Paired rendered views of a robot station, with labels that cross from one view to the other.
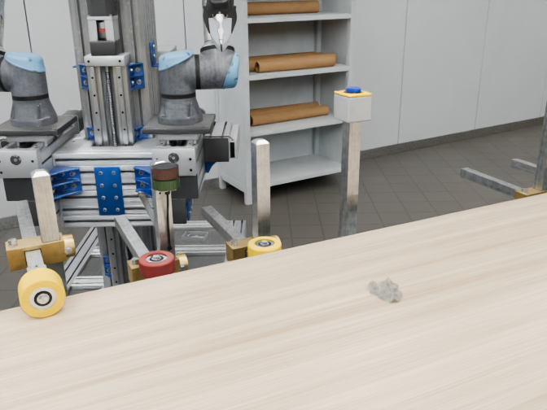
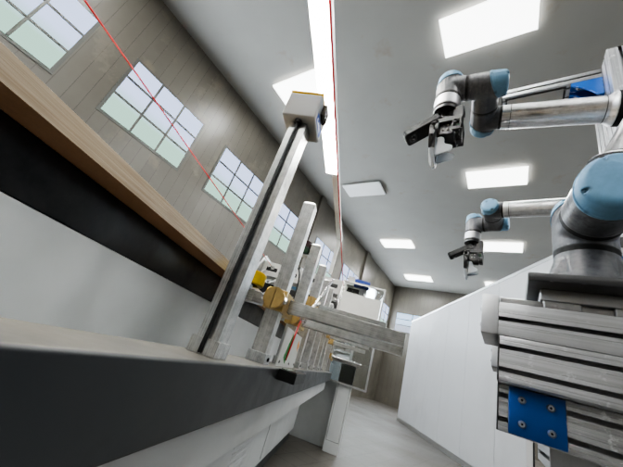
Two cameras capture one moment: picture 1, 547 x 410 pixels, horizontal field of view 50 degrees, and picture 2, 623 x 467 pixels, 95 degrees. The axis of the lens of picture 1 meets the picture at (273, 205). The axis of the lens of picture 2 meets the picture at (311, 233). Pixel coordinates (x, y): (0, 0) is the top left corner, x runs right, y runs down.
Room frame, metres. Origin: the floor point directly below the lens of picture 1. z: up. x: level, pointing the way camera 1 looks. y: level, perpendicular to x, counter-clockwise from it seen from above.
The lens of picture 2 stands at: (1.86, -0.51, 0.73)
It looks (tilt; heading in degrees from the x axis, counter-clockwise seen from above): 23 degrees up; 130
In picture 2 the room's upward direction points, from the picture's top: 18 degrees clockwise
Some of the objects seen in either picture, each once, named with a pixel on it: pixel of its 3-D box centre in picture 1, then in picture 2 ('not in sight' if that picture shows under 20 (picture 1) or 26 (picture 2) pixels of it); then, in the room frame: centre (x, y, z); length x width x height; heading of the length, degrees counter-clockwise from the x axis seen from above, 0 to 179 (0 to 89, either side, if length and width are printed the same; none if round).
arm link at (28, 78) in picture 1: (24, 72); not in sight; (1.98, 0.82, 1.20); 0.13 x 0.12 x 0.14; 84
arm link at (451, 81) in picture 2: not in sight; (450, 90); (1.69, 0.14, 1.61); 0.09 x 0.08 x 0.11; 8
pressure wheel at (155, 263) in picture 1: (158, 278); not in sight; (1.20, 0.26, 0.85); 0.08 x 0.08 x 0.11
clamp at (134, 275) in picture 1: (158, 268); (295, 319); (1.26, 0.28, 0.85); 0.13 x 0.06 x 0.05; 115
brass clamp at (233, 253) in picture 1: (253, 249); (279, 303); (1.37, 0.05, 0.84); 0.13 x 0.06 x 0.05; 115
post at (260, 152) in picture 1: (261, 230); (284, 283); (1.38, 0.03, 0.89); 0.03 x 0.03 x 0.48; 25
